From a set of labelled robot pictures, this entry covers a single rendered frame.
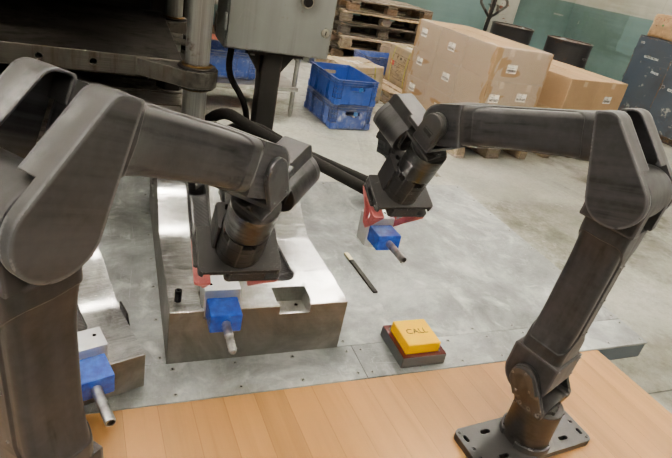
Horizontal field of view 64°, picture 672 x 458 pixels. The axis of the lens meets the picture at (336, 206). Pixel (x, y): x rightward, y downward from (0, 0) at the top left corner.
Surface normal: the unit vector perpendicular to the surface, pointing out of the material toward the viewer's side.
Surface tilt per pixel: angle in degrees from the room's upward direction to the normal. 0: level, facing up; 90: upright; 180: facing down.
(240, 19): 90
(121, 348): 0
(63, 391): 90
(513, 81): 83
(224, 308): 0
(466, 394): 0
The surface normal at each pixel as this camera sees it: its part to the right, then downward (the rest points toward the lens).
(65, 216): 0.87, 0.35
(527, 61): 0.38, 0.40
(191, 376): 0.18, -0.88
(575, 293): -0.71, 0.18
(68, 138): -0.18, -0.44
